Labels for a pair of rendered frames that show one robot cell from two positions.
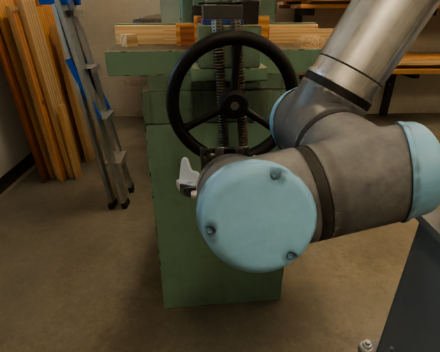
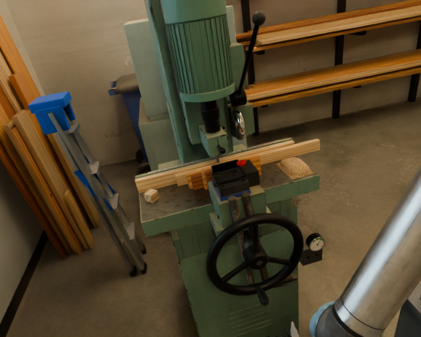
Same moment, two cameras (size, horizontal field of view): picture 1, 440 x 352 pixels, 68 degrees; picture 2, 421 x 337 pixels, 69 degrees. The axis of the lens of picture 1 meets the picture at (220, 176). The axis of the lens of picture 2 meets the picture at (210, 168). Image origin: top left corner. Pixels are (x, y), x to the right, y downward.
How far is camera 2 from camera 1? 0.49 m
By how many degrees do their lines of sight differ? 4
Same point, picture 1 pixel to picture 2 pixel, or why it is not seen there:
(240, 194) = not seen: outside the picture
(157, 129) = (188, 260)
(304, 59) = (295, 187)
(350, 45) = (367, 314)
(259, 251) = not seen: outside the picture
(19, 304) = not seen: outside the picture
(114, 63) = (150, 228)
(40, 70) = (43, 170)
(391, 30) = (392, 308)
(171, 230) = (208, 321)
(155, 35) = (168, 180)
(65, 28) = (70, 148)
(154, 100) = (184, 243)
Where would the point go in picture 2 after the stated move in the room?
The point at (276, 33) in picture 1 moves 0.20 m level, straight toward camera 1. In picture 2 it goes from (263, 157) to (272, 186)
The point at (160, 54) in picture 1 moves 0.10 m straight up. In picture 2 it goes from (184, 213) to (178, 186)
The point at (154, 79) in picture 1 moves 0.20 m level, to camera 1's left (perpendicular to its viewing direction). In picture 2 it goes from (182, 230) to (120, 243)
